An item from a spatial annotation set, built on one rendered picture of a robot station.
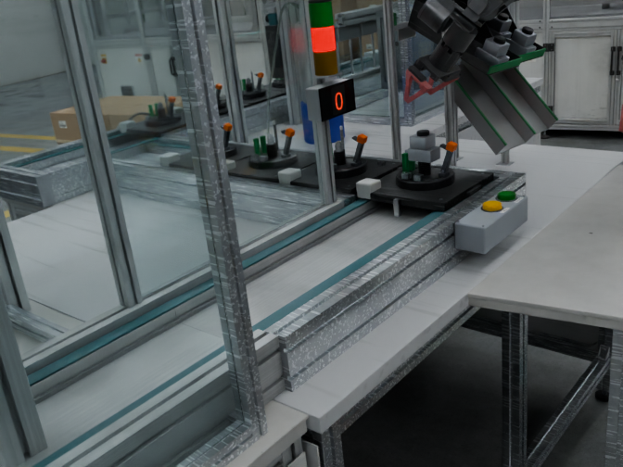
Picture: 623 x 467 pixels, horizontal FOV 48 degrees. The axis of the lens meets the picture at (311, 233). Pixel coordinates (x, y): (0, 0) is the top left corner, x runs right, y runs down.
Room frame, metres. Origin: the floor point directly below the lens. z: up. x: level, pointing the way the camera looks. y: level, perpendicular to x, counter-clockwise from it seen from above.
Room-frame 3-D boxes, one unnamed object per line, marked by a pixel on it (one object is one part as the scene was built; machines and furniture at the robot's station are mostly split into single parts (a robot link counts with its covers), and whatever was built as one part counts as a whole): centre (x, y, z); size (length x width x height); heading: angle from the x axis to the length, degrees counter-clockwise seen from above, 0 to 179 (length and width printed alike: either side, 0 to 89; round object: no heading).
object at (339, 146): (1.77, -0.10, 1.01); 0.24 x 0.24 x 0.13; 48
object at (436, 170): (1.60, -0.29, 0.98); 0.14 x 0.14 x 0.02
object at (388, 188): (1.60, -0.29, 0.96); 0.24 x 0.24 x 0.02; 48
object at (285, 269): (1.39, -0.07, 0.91); 0.84 x 0.28 x 0.10; 138
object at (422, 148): (1.61, -0.28, 1.06); 0.08 x 0.04 x 0.07; 46
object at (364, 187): (1.59, -0.15, 0.97); 0.05 x 0.05 x 0.04; 48
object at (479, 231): (1.40, -0.39, 0.93); 0.21 x 0.07 x 0.06; 138
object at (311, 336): (1.30, -0.22, 0.91); 0.89 x 0.06 x 0.11; 138
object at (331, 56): (1.54, -0.07, 1.28); 0.05 x 0.05 x 0.05
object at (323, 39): (1.54, -0.07, 1.33); 0.05 x 0.05 x 0.05
